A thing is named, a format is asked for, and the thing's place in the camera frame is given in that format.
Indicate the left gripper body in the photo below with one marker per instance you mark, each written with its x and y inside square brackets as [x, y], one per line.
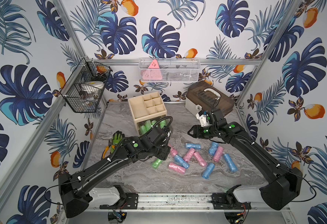
[165, 151]

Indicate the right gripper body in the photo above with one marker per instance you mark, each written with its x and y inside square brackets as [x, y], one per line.
[205, 131]

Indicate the green bag roll four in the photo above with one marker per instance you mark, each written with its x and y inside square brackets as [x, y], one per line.
[163, 124]

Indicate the green bag roll three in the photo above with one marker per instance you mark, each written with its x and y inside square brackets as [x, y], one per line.
[143, 130]

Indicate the green bag roll one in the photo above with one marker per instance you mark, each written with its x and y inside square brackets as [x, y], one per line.
[148, 125]

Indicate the green bag roll two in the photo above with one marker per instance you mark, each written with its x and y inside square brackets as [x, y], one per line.
[156, 163]

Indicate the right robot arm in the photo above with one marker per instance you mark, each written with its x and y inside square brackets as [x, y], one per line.
[284, 183]

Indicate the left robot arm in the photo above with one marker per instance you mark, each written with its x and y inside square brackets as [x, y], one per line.
[74, 189]

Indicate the beige drawer organizer cabinet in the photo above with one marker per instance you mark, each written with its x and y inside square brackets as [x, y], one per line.
[146, 107]

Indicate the pink bag roll one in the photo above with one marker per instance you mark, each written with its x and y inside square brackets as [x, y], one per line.
[173, 151]

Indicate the blue bag roll one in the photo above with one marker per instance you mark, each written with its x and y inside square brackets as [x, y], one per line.
[181, 161]

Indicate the blue bag roll four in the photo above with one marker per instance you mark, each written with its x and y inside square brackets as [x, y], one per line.
[213, 148]

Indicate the brown lid storage box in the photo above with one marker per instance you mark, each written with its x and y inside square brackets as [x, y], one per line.
[201, 98]

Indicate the pink bag roll five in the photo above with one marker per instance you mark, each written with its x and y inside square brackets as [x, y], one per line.
[218, 154]

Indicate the blue bag roll three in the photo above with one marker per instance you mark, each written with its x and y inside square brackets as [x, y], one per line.
[194, 146]

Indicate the pink bag roll four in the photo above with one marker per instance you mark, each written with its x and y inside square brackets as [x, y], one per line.
[177, 168]

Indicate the pink bag roll two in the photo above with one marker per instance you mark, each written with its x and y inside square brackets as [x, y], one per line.
[189, 155]

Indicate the pink bag roll three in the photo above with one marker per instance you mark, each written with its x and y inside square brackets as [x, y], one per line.
[200, 160]

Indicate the green black work glove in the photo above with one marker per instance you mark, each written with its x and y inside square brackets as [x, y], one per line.
[116, 138]

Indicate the blue bag roll two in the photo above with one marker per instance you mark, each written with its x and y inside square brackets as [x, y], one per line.
[209, 169]

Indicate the blue bag roll five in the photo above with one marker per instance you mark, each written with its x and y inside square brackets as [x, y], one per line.
[230, 163]

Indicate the pink triangle item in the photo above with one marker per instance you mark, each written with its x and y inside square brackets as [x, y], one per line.
[152, 73]

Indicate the yellow handled pliers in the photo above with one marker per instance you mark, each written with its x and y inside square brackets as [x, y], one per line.
[108, 150]

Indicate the white mesh wall basket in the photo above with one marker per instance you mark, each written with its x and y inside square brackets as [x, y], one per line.
[177, 70]

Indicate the black wire wall basket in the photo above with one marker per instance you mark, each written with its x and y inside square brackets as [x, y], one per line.
[81, 101]

